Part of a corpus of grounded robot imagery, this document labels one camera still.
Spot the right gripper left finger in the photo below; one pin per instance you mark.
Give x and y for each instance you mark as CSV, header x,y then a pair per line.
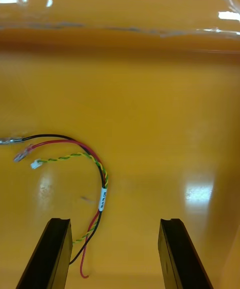
x,y
50,256

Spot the yellow-orange plastic bin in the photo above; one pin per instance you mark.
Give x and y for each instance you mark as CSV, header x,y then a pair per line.
x,y
155,119

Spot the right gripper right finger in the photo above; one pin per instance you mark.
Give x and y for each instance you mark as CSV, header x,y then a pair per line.
x,y
177,256

